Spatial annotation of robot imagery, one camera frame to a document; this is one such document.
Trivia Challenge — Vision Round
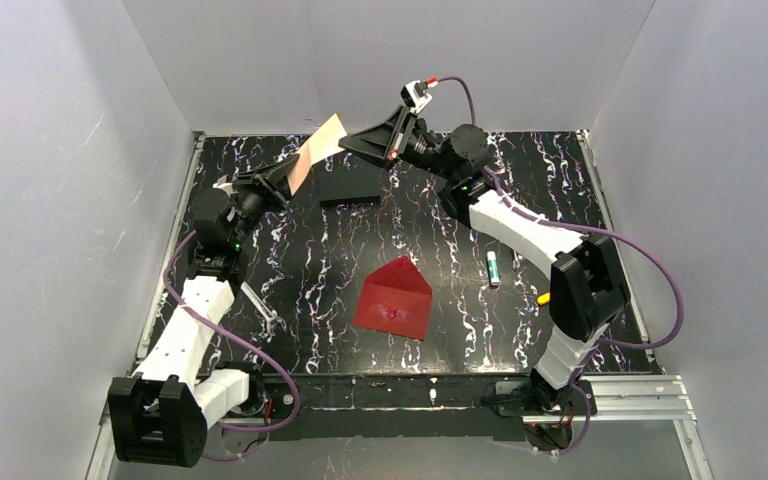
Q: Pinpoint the cream paper letter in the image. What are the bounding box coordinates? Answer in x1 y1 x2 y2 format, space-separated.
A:
287 113 347 196

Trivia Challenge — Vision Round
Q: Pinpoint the green white glue stick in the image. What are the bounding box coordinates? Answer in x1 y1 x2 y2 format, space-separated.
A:
486 251 501 288

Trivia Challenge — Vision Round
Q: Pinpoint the red envelope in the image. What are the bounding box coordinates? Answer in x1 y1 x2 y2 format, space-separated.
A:
353 256 433 341

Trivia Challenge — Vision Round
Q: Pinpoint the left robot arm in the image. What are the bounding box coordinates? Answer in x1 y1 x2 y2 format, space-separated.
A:
107 154 306 467

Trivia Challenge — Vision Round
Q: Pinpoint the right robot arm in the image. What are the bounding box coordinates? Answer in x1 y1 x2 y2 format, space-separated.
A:
338 106 630 413

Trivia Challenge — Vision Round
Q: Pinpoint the black rectangular block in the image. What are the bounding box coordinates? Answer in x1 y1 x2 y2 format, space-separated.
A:
318 169 381 208

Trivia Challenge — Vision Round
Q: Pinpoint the silver wrench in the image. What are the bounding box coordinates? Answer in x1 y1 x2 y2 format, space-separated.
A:
241 282 287 337

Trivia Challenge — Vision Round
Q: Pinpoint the blue red screwdriver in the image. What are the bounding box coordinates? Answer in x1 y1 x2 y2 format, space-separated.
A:
511 250 521 271

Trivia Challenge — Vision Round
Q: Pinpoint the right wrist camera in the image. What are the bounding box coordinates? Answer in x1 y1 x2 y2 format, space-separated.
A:
400 77 438 115

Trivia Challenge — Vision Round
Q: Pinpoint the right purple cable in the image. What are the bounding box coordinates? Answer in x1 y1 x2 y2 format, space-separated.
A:
436 75 685 458

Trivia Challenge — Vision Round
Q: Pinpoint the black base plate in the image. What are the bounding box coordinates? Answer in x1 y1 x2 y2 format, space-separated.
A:
270 373 598 441

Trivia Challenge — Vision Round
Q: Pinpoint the aluminium rail frame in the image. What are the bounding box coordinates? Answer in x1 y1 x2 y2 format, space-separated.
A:
85 376 717 480

